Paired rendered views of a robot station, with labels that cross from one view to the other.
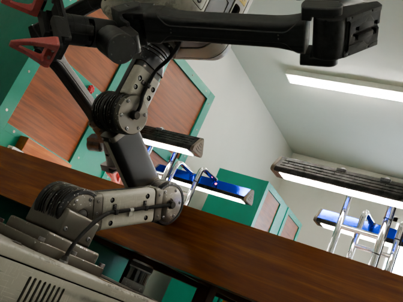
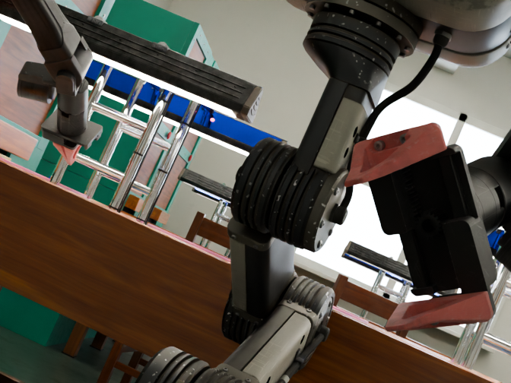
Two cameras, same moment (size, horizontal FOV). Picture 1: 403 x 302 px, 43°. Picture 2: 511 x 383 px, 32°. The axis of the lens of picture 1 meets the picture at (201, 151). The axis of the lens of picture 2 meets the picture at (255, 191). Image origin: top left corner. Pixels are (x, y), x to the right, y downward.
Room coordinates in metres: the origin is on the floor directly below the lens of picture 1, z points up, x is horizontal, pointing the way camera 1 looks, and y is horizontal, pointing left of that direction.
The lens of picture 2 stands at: (0.37, 0.73, 0.78)
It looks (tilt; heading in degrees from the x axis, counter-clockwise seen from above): 4 degrees up; 334
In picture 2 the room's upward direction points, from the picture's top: 24 degrees clockwise
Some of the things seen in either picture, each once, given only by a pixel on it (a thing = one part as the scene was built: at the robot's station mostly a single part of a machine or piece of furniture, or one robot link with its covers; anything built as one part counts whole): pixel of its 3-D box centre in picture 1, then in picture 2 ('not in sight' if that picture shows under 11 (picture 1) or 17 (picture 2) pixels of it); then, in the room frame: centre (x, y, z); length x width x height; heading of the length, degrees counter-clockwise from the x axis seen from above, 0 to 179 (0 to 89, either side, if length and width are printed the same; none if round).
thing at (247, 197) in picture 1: (200, 182); (177, 109); (2.65, -0.06, 1.08); 0.62 x 0.08 x 0.07; 54
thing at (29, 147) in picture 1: (44, 157); not in sight; (2.40, 0.66, 0.83); 0.30 x 0.06 x 0.07; 144
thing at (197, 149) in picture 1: (143, 133); (120, 48); (2.19, 0.26, 1.08); 0.62 x 0.08 x 0.07; 54
